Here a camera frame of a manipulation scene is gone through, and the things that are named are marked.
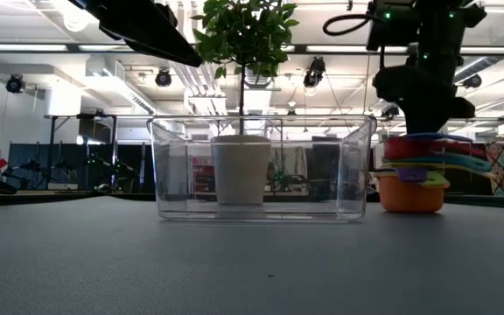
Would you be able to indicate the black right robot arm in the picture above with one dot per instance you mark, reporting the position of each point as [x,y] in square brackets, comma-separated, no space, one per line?
[440,26]

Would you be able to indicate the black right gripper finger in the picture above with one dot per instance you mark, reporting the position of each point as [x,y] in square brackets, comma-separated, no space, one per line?
[436,121]
[415,121]

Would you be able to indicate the clear plastic basket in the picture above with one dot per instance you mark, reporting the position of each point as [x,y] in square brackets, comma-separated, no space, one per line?
[164,175]

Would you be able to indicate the green plant in cream pot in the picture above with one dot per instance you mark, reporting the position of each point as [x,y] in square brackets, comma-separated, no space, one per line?
[241,175]

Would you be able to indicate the green measuring cup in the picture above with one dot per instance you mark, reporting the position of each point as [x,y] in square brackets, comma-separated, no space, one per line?
[438,180]

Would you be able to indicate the orange measuring cup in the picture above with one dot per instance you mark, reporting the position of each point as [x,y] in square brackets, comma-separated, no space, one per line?
[409,199]

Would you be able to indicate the colourful patterned cloth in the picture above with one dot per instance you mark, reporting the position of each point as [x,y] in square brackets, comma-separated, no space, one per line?
[501,175]

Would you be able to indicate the black metal rack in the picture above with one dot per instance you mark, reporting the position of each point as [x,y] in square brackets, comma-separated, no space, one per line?
[51,144]

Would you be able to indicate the dark partition panel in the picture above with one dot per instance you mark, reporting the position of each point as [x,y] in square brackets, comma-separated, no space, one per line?
[20,157]
[466,184]

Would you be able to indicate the purple measuring cup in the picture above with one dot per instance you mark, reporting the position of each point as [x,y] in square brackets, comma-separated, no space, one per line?
[411,174]

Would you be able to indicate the red measuring cup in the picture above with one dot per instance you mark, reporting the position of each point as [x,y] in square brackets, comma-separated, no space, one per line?
[409,149]

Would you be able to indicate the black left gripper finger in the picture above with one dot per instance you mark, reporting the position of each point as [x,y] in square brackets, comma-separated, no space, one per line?
[142,22]

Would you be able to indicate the black ceiling spotlight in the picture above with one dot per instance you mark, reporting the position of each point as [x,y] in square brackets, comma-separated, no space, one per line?
[389,111]
[163,78]
[15,84]
[313,74]
[472,81]

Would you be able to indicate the blue measuring cup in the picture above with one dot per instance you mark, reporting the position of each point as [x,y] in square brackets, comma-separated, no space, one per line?
[436,136]

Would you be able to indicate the teal measuring cup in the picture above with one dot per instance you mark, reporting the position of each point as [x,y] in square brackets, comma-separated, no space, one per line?
[475,163]

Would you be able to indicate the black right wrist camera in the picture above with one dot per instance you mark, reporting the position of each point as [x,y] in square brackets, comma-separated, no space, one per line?
[387,26]

